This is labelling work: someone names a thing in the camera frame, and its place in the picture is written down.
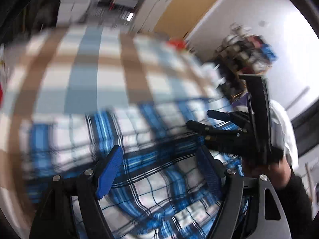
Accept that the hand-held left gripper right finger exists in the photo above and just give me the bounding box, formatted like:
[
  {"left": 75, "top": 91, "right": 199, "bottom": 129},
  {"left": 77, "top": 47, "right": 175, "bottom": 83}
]
[{"left": 198, "top": 146, "right": 292, "bottom": 239}]

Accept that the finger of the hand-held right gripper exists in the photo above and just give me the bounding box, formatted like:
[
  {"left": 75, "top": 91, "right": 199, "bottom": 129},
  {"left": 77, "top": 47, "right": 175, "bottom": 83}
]
[
  {"left": 207, "top": 110, "right": 250, "bottom": 130},
  {"left": 187, "top": 120, "right": 247, "bottom": 153}
]

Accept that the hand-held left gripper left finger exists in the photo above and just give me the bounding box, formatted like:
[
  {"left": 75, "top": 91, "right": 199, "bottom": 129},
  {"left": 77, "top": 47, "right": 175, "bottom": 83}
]
[{"left": 29, "top": 145, "right": 124, "bottom": 239}]

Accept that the blue plaid shirt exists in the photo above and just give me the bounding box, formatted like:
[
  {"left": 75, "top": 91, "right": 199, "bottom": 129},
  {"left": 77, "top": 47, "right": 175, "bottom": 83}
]
[{"left": 20, "top": 97, "right": 250, "bottom": 239}]

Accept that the person's right forearm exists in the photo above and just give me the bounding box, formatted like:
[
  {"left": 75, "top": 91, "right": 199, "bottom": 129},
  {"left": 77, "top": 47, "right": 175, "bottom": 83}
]
[{"left": 272, "top": 170, "right": 313, "bottom": 239}]

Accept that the person's right hand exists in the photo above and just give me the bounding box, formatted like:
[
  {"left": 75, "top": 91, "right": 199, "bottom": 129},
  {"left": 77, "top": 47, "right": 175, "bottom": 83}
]
[{"left": 243, "top": 158, "right": 292, "bottom": 190}]

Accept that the white garment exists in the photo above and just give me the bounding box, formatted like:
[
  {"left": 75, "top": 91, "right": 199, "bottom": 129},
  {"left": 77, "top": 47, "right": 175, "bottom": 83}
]
[{"left": 269, "top": 100, "right": 299, "bottom": 170}]

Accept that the wooden shoe rack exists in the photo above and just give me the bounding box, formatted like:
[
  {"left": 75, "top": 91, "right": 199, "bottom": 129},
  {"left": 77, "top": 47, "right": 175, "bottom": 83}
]
[{"left": 214, "top": 22, "right": 278, "bottom": 102}]

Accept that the collection of sneakers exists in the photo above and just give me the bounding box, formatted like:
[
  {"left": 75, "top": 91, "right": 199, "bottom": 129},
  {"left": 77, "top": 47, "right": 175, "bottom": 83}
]
[{"left": 219, "top": 22, "right": 278, "bottom": 72}]

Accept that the brown blue checked bed sheet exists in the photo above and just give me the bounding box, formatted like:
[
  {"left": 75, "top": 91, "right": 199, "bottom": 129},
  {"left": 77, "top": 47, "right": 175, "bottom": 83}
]
[{"left": 0, "top": 25, "right": 232, "bottom": 219}]

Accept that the wooden door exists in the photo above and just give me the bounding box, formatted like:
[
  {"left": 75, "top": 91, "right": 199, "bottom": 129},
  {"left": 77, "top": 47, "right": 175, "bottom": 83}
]
[{"left": 153, "top": 0, "right": 241, "bottom": 39}]

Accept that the white upright suitcase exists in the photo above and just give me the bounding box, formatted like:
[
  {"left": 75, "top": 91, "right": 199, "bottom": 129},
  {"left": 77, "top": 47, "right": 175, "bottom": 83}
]
[{"left": 136, "top": 0, "right": 175, "bottom": 33}]

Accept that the white drawer cabinet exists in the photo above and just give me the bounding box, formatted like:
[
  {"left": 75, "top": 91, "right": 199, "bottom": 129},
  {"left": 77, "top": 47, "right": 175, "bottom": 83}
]
[{"left": 57, "top": 0, "right": 97, "bottom": 25}]

